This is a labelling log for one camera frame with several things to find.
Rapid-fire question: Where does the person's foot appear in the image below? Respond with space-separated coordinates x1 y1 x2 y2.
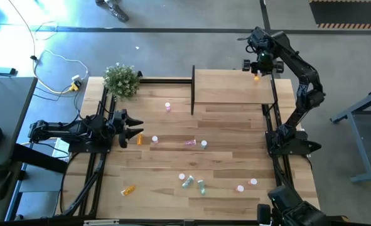
94 0 130 23

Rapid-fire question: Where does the green potted plant black pot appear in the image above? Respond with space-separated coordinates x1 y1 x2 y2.
102 62 142 100

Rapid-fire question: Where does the black mat with striped edge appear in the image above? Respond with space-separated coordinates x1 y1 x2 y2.
308 0 371 31

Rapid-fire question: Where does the wooden shelf with black frame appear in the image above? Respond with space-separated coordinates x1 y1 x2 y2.
190 65 279 116

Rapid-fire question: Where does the black desk leg bar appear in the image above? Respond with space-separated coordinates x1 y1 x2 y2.
11 143 69 174

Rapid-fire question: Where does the black aluminium table frame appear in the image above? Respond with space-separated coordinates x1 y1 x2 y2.
3 66 351 226

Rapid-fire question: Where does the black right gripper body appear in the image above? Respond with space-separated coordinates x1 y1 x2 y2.
241 49 285 76

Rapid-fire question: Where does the black computer mouse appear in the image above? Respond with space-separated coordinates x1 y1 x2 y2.
0 169 13 198

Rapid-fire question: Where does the white box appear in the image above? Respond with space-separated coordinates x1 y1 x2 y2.
51 137 72 159

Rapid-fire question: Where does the blue-grey metal table frame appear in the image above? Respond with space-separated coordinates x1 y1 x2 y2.
329 85 371 184

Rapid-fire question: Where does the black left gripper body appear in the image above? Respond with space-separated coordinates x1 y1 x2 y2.
110 108 129 149

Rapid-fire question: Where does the grey desk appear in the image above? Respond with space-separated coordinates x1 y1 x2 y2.
0 77 38 222

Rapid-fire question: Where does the white floor cable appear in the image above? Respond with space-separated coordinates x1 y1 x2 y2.
8 0 90 95

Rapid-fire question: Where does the grey panel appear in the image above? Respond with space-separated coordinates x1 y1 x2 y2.
18 163 64 193

